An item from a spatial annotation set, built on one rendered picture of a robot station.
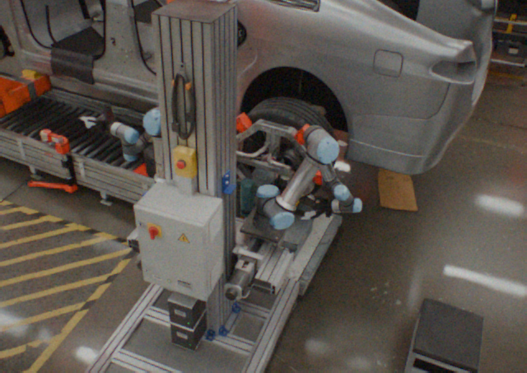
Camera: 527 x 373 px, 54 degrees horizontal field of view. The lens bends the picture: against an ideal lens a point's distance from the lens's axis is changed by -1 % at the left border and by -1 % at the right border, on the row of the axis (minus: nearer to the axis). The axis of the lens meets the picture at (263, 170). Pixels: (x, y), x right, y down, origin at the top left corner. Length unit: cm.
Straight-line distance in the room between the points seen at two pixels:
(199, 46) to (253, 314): 173
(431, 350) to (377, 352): 45
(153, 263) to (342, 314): 147
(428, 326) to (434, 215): 150
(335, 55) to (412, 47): 46
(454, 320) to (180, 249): 165
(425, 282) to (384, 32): 175
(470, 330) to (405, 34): 170
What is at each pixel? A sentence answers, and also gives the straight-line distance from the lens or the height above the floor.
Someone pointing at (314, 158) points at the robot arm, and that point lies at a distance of 250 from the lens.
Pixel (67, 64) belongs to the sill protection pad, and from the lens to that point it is 457.
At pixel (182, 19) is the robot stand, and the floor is 203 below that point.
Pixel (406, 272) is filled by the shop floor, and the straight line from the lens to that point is 391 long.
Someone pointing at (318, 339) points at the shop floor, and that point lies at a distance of 340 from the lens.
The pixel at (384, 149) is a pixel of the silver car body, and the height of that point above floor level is 90.
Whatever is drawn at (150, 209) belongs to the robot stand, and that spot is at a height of 123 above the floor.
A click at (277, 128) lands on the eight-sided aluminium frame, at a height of 112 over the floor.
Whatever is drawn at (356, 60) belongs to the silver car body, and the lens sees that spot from 324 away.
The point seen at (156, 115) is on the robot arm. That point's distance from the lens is 255.
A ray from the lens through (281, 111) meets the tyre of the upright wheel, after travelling 315.
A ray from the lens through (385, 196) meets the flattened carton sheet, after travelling 453.
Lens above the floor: 270
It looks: 35 degrees down
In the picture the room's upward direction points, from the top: 3 degrees clockwise
